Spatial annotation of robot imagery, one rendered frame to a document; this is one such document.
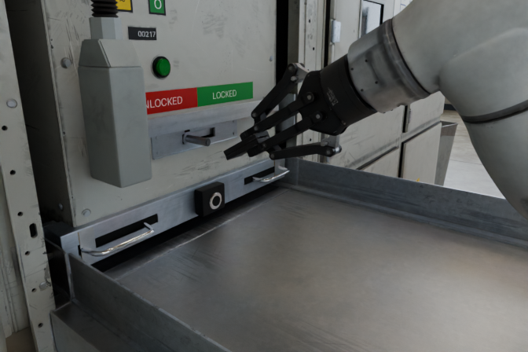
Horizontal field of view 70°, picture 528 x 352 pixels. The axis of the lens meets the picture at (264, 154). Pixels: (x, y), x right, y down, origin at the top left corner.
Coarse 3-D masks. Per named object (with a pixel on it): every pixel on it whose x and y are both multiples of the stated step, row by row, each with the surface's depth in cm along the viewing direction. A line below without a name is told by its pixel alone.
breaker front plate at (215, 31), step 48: (48, 0) 46; (144, 0) 57; (192, 0) 64; (240, 0) 73; (144, 48) 58; (192, 48) 66; (240, 48) 75; (192, 144) 69; (96, 192) 55; (144, 192) 62
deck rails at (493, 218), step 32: (320, 192) 87; (352, 192) 84; (384, 192) 80; (416, 192) 76; (448, 192) 72; (448, 224) 71; (480, 224) 70; (512, 224) 67; (96, 288) 46; (128, 288) 41; (96, 320) 46; (128, 320) 42; (160, 320) 38
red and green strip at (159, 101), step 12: (228, 84) 74; (240, 84) 77; (252, 84) 80; (156, 96) 61; (168, 96) 63; (180, 96) 65; (192, 96) 67; (204, 96) 69; (216, 96) 72; (228, 96) 75; (240, 96) 78; (252, 96) 81; (156, 108) 61; (168, 108) 63; (180, 108) 65
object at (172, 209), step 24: (240, 168) 80; (264, 168) 86; (192, 192) 69; (240, 192) 81; (120, 216) 58; (144, 216) 61; (168, 216) 66; (192, 216) 70; (72, 240) 52; (96, 240) 55; (120, 240) 58
